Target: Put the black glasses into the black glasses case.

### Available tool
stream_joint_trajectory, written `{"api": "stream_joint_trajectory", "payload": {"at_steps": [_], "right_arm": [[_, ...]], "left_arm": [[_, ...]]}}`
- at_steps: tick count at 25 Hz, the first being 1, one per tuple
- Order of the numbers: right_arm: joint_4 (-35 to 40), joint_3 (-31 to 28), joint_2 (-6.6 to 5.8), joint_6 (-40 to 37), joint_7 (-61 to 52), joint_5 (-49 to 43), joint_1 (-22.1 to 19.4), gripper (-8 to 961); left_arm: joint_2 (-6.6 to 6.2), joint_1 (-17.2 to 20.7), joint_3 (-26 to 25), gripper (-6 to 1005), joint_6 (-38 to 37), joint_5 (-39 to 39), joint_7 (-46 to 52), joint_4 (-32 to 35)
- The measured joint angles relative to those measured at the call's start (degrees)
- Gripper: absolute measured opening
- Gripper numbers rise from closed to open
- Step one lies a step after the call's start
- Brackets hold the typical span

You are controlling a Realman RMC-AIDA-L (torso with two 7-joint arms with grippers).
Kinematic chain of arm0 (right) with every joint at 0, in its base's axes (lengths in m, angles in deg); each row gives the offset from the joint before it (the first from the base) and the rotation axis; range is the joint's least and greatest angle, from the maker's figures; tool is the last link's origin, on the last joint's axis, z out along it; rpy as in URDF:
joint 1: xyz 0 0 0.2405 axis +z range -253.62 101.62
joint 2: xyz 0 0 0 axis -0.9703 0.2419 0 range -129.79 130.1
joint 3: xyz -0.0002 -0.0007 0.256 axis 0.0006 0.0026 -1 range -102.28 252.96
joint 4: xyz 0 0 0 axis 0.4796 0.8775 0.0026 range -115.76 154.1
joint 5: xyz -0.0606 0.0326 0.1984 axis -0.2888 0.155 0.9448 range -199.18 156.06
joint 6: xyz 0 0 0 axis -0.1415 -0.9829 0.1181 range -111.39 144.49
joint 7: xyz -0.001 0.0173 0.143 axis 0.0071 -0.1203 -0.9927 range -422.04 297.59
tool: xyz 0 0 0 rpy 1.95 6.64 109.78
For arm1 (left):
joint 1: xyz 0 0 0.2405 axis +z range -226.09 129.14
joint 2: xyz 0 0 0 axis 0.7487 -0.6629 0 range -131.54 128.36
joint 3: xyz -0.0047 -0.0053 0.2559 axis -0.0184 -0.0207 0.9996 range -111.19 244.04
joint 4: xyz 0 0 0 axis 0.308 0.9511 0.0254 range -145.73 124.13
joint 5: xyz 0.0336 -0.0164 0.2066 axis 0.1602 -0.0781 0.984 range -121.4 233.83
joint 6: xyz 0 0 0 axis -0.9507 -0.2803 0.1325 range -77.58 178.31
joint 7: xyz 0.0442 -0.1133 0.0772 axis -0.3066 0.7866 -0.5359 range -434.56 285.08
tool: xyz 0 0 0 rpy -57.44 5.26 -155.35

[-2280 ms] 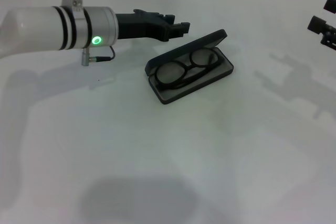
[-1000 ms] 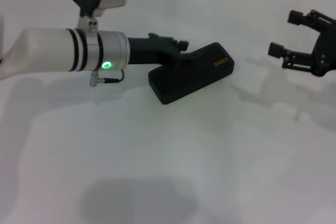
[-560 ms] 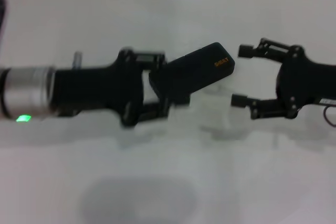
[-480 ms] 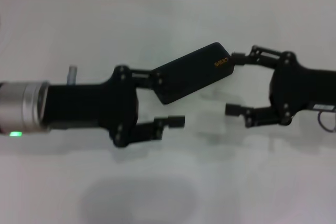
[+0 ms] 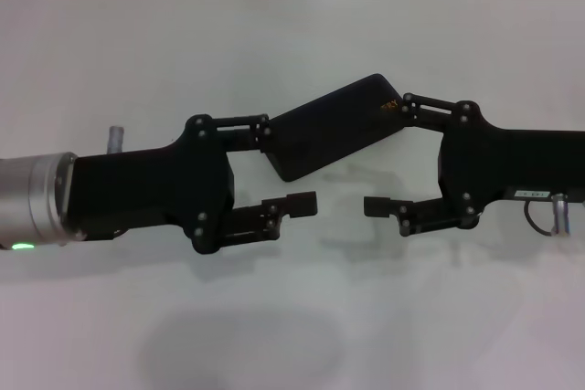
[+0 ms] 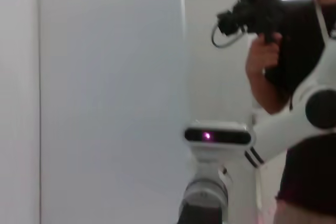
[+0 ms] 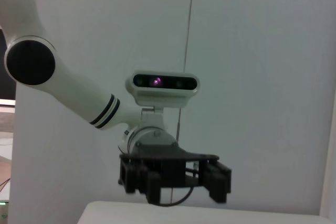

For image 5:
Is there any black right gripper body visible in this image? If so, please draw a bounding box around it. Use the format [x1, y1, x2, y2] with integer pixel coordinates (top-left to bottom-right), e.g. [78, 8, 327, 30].
[438, 100, 585, 229]

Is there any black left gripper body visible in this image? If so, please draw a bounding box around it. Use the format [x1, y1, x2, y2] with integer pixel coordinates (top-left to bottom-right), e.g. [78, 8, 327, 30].
[63, 113, 238, 255]

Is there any black glasses case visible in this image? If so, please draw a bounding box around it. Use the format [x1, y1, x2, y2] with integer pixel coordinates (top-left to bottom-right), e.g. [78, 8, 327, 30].
[267, 73, 415, 183]

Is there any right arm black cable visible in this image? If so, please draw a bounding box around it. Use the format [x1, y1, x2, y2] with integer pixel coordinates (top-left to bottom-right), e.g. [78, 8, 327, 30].
[524, 200, 555, 235]

